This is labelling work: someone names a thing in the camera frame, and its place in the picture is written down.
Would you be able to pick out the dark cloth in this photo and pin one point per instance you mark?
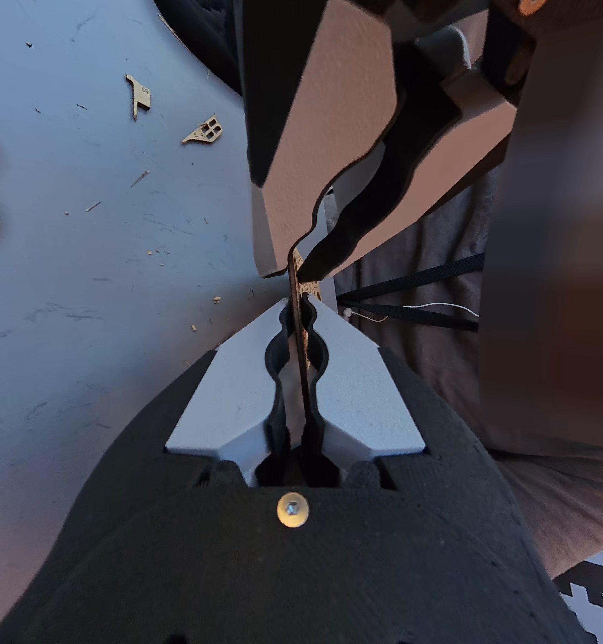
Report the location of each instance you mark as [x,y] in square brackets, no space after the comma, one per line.
[201,35]

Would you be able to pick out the small triangular wooden piece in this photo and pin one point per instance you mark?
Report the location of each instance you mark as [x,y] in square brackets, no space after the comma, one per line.
[204,132]

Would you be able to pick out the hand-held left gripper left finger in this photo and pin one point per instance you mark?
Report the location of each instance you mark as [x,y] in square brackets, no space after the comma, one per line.
[231,397]

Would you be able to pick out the black-framed marker board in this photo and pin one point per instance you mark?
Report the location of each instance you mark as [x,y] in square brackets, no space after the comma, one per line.
[598,603]

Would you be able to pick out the small hooked wooden piece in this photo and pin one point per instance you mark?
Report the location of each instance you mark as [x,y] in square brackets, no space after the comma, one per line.
[139,95]

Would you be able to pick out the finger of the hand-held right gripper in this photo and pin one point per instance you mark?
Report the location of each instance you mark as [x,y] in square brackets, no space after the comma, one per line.
[457,161]
[331,126]

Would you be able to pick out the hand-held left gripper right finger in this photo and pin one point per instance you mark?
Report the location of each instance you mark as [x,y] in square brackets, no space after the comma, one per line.
[366,397]

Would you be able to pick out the laser-cut wooden parts sheet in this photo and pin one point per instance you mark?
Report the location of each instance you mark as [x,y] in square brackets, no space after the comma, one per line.
[301,352]

